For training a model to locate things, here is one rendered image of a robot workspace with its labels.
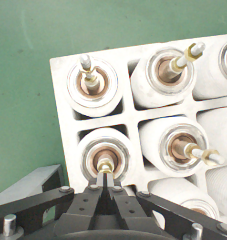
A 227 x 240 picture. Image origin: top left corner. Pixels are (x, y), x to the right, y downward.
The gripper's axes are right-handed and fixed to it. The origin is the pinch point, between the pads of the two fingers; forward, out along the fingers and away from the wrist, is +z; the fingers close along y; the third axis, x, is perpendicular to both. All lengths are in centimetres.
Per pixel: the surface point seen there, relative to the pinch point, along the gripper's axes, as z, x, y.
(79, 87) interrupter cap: 11.0, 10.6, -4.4
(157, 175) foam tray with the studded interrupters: 18.1, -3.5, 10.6
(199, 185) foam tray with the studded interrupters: 18.1, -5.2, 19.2
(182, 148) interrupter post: 8.8, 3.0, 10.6
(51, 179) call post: 26.2, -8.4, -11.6
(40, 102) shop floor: 36.4, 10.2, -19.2
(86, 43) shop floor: 36.3, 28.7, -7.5
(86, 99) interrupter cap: 10.8, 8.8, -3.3
